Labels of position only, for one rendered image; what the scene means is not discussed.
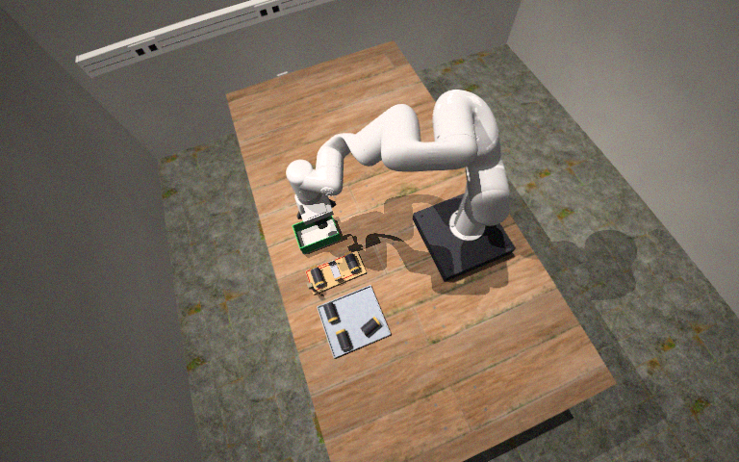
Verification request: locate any pale yellow flat board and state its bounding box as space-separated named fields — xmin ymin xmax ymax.
xmin=306 ymin=251 xmax=366 ymax=295

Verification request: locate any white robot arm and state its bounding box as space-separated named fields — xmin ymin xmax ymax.
xmin=286 ymin=90 xmax=510 ymax=242

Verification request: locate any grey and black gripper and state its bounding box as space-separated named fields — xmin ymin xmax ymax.
xmin=295 ymin=194 xmax=337 ymax=225

